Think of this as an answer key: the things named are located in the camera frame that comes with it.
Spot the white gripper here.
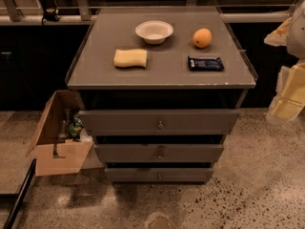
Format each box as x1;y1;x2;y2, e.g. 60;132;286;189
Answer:
264;18;305;124

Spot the grey bottom drawer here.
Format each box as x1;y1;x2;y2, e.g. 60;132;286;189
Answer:
105;168;214;182

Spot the grey drawer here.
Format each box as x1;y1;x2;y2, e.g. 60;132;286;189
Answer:
79;109;239;136
105;168;214;182
95;144;224;162

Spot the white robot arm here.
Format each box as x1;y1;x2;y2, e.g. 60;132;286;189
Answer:
264;1;305;124

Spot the grey drawer cabinet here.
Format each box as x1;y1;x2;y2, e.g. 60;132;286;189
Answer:
66;7;256;169

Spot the grey top drawer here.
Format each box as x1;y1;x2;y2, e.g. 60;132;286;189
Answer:
79;109;239;136

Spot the grey middle drawer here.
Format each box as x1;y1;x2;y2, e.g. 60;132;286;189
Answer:
95;144;224;162

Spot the dark blue snack bar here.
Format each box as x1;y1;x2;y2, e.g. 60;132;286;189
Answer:
188;56;224;72

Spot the orange fruit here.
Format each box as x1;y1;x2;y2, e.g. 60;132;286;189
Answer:
193;29;213;49

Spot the white paper bowl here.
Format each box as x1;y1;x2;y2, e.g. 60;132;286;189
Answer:
135;20;173;45

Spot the yellow sponge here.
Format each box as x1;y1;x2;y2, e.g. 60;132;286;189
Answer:
113;49;148;68

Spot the green crumpled bag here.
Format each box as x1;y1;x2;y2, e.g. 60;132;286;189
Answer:
68;114;84;138

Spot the brown cardboard box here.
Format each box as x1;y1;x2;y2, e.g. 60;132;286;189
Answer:
27;90;92;177

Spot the small black device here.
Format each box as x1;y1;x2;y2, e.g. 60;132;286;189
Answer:
43;8;60;22

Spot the black bar on floor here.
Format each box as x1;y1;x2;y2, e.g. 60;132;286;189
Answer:
0;159;36;229

